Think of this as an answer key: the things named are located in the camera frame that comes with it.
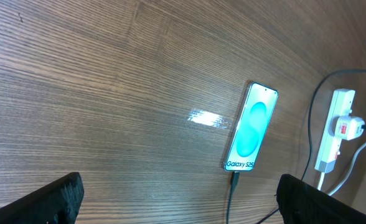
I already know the white power strip cord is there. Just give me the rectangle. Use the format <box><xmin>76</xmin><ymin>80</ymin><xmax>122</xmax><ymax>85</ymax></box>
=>
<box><xmin>316</xmin><ymin>130</ymin><xmax>366</xmax><ymax>197</ymax></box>

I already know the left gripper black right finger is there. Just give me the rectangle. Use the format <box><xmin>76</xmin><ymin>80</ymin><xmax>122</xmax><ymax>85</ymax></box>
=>
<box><xmin>276</xmin><ymin>174</ymin><xmax>366</xmax><ymax>224</ymax></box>

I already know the black charger cable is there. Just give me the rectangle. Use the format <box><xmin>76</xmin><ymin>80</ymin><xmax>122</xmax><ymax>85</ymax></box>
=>
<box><xmin>225</xmin><ymin>68</ymin><xmax>366</xmax><ymax>224</ymax></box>

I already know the white power strip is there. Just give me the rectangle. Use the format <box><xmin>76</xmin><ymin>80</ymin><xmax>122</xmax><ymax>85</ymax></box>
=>
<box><xmin>313</xmin><ymin>88</ymin><xmax>357</xmax><ymax>174</ymax></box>

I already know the white charger plug adapter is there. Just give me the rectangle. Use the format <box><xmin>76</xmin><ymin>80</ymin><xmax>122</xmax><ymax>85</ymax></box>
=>
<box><xmin>334</xmin><ymin>116</ymin><xmax>365</xmax><ymax>141</ymax></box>

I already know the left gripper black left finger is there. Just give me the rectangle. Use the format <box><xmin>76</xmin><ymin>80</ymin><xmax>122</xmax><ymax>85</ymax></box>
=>
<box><xmin>0</xmin><ymin>172</ymin><xmax>84</xmax><ymax>223</ymax></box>

